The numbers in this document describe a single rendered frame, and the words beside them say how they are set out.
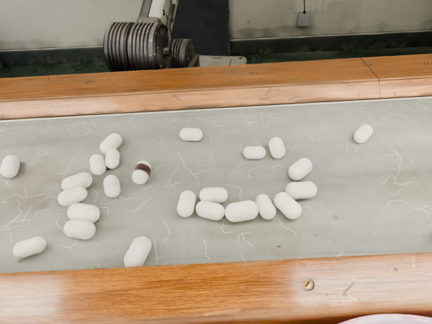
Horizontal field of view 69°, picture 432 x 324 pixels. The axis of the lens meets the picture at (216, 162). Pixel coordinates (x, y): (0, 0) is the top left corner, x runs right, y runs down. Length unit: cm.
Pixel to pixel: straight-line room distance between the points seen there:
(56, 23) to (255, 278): 259
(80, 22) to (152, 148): 225
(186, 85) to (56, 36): 228
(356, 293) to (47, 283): 28
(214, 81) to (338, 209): 31
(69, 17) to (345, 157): 243
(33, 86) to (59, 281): 43
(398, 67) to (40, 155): 62
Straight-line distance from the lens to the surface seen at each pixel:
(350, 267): 33
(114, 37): 79
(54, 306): 33
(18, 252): 40
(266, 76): 59
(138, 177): 41
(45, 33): 282
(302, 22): 252
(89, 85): 63
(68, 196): 42
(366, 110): 57
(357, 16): 268
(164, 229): 37
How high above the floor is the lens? 103
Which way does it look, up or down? 42 degrees down
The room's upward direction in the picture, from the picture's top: 4 degrees counter-clockwise
